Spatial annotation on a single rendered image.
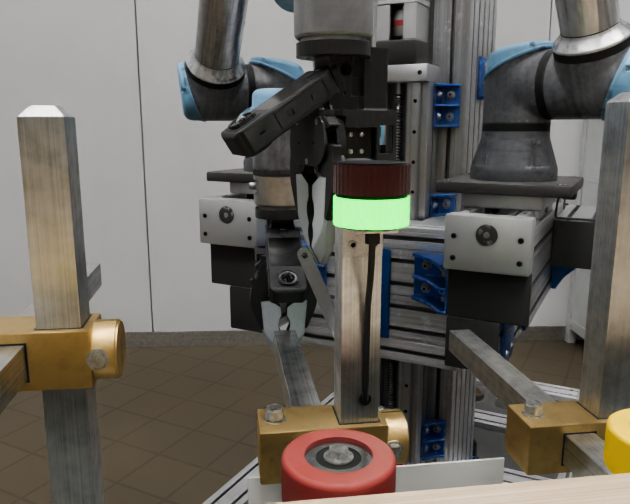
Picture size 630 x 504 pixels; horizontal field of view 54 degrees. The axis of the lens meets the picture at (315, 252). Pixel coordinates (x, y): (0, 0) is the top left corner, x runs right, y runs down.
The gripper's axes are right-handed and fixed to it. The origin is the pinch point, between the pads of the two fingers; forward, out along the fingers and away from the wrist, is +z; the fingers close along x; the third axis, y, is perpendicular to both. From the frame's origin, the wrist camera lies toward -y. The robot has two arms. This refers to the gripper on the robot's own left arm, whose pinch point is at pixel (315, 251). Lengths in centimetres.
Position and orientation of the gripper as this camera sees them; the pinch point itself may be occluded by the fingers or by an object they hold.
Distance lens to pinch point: 61.8
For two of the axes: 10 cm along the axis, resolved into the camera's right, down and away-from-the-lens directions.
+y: 8.8, -1.0, 4.6
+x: -4.7, -1.7, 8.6
